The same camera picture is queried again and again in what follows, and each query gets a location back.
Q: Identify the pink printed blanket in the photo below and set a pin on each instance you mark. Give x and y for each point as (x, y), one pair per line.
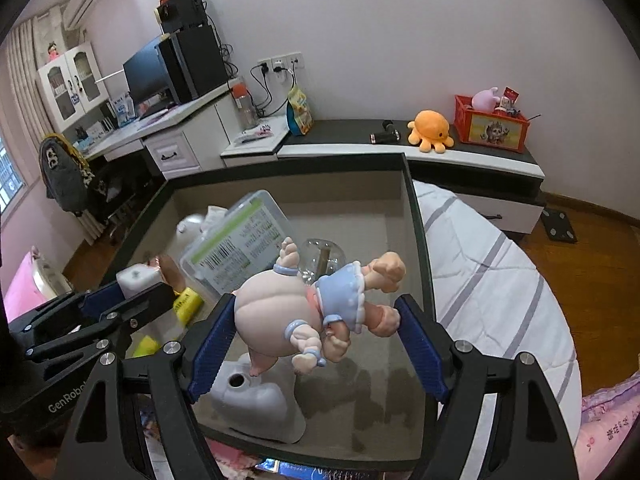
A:
(610, 425)

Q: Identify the white wall outlet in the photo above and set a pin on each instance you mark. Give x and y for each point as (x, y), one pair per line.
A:
(280, 62)

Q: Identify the white stool-shaped holder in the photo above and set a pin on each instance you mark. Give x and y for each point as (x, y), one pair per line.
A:
(260, 410)

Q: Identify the small white container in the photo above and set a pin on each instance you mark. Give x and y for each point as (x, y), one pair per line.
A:
(137, 280)

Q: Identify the yellow highlighter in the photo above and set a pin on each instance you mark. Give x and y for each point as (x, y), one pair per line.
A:
(187, 306)

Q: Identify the clear glass globe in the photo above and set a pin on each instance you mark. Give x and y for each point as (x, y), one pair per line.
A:
(325, 255)

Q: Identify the pale pink pig figurine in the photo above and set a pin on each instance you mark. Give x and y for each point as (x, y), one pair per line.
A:
(191, 224)

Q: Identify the pink printed packet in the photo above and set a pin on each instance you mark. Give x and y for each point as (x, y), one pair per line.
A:
(255, 133)

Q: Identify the black bathroom scale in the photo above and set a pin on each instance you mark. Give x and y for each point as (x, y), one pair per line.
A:
(559, 225)

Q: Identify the pink storage box black rim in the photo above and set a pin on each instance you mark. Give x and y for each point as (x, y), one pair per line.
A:
(345, 220)

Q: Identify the white desk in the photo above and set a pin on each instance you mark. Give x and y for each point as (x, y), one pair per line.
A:
(205, 130)

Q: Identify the blue white box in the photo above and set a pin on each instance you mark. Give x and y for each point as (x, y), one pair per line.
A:
(123, 110)

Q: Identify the clear plastic floss box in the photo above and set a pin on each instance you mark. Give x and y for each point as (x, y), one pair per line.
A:
(235, 240)

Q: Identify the green yellow snack bag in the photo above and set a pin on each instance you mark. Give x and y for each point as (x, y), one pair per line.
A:
(299, 112)

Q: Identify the black speaker box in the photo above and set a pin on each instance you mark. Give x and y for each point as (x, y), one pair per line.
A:
(180, 12)

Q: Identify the orange octopus plush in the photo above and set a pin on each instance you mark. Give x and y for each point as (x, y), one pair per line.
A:
(430, 127)

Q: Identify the black office chair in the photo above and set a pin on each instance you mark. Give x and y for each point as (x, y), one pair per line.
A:
(115, 195)

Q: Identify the white bed frame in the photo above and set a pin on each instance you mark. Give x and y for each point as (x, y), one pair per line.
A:
(52, 282)

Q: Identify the grey hooded jacket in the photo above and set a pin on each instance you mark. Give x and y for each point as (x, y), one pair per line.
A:
(60, 175)

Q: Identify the red card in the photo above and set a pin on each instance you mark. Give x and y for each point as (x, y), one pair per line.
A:
(511, 95)

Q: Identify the white hutch cabinet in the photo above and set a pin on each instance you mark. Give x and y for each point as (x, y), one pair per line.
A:
(70, 85)

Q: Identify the black monitor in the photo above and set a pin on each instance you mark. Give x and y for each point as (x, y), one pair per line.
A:
(142, 72)

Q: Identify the black white low cabinet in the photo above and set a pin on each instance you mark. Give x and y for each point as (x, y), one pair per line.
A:
(340, 132)

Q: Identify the bottle with orange cap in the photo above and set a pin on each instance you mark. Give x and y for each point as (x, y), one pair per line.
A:
(245, 107)

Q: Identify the pink plush toy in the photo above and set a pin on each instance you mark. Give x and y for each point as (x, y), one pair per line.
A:
(485, 99)

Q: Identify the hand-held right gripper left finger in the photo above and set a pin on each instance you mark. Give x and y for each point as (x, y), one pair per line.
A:
(210, 345)

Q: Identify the small pink doll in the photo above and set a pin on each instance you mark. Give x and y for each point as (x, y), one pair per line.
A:
(52, 51)

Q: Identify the pig doll blue dress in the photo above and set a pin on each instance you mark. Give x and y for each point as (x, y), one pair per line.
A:
(270, 310)

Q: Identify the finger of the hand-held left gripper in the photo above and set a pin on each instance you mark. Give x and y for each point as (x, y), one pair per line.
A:
(145, 305)
(100, 300)

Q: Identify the window with grille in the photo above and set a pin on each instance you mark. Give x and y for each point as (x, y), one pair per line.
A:
(7, 175)

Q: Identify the black computer tower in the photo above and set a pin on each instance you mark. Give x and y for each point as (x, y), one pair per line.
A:
(195, 62)

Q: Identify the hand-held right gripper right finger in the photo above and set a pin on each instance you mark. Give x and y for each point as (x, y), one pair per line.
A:
(425, 355)

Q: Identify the red toy crate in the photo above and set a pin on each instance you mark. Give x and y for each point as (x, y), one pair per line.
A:
(492, 132)

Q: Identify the rose gold round tin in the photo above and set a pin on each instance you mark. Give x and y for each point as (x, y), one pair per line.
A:
(167, 270)

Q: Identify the beige curtain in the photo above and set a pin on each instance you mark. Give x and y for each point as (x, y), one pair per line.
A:
(25, 60)

